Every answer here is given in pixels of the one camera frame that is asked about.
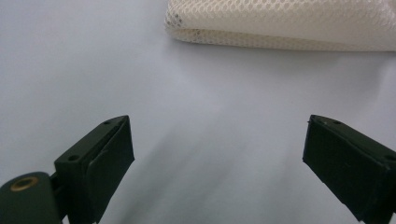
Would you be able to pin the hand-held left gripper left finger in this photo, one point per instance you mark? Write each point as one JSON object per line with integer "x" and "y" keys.
{"x": 102, "y": 168}

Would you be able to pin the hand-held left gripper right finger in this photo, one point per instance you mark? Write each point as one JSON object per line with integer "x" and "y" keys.
{"x": 351, "y": 168}

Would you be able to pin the white mesh laundry bag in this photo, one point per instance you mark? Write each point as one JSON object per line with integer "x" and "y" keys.
{"x": 280, "y": 21}

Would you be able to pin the light blue table mat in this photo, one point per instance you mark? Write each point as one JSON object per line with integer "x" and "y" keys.
{"x": 218, "y": 99}

